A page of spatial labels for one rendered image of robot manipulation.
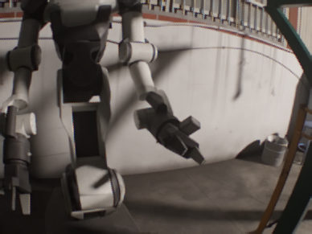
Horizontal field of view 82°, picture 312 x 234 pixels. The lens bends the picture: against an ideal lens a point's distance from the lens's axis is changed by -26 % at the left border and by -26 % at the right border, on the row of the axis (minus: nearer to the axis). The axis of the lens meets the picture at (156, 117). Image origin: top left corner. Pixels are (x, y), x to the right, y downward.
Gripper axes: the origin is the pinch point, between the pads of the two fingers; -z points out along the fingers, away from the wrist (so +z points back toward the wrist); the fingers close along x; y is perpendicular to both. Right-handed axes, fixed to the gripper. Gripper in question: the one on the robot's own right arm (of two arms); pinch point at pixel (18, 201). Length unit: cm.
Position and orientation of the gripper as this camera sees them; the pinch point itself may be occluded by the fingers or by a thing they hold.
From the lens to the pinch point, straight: 63.9
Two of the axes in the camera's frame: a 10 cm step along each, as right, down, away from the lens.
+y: 9.6, -1.2, 2.5
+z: -2.3, -8.7, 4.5
